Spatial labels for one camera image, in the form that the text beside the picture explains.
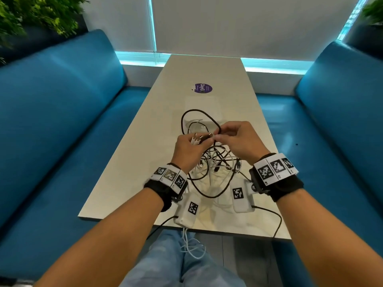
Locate person's right hand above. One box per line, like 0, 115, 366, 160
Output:
214, 121, 272, 167

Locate person's left hand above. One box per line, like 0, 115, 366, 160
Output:
170, 133, 216, 176

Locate tangle of black and white cables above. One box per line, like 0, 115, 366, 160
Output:
187, 118, 252, 199

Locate white mini drawer box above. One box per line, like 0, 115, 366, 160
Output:
184, 97, 223, 138

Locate person's right forearm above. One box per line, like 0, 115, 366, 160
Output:
276, 188, 383, 287

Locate person's left forearm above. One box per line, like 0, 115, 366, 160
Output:
33, 188, 165, 287

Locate black marker wristband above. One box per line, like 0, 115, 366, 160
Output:
249, 153, 304, 203
143, 163, 189, 212

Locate round purple sticker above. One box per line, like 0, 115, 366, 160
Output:
191, 83, 213, 94

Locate white table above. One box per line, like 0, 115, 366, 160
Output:
77, 54, 292, 240

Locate blue sofa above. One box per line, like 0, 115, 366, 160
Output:
256, 41, 383, 287
0, 29, 152, 281

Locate light blue jeans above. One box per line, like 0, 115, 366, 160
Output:
119, 229, 246, 287

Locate green artificial plant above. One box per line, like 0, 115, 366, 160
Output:
0, 0, 90, 65
360, 0, 383, 26

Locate black camera cable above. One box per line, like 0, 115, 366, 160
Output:
146, 215, 180, 240
251, 205, 283, 239

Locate cyan wall light strips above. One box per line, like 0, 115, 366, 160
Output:
115, 0, 370, 75

